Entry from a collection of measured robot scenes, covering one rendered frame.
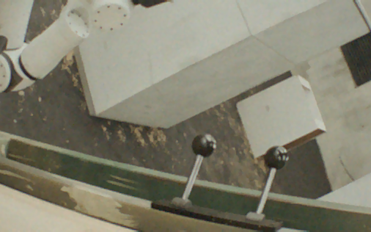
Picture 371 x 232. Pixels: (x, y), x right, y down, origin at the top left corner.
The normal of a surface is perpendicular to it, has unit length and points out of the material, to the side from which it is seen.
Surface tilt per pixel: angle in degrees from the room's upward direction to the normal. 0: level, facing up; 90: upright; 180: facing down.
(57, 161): 90
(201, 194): 90
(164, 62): 90
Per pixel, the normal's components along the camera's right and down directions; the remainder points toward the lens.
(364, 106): -0.45, -0.11
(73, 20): 0.77, -0.50
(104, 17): 0.14, 0.73
